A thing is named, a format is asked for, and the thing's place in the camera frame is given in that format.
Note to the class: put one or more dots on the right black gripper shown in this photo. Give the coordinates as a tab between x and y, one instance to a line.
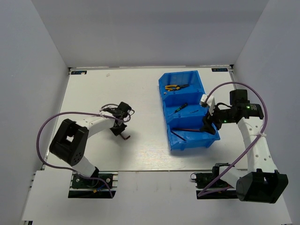
206	126

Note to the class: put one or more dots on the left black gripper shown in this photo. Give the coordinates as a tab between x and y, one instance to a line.
117	131

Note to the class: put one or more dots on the blue plastic bin near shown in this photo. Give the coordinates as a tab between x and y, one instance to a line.
193	139

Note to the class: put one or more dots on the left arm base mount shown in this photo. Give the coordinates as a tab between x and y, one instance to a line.
81	188

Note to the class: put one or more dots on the yellow pliers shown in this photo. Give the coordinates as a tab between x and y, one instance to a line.
172	87
183	86

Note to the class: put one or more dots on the blue plastic bin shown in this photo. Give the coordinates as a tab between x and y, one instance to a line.
193	139
191	95

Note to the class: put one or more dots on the corner label sticker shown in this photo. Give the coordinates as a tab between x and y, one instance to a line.
78	72
219	69

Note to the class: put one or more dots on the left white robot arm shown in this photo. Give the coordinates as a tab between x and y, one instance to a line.
71	138

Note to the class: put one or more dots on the brown hex key long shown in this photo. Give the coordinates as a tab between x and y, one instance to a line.
178	135

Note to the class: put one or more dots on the green black small screwdriver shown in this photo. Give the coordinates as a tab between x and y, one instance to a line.
180	108

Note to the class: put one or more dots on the blue plastic bin far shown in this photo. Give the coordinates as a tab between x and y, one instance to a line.
191	95

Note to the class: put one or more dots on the right corner label sticker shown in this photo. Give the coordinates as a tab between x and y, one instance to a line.
219	69

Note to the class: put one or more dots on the left corner label sticker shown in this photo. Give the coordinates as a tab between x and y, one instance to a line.
78	72

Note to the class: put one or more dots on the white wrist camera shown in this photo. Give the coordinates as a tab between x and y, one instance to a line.
208	102
107	110

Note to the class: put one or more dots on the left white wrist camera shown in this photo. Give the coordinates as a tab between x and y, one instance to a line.
107	110

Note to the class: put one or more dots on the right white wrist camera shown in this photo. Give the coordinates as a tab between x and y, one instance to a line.
208	102

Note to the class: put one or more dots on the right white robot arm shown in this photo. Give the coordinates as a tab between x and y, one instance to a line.
253	174

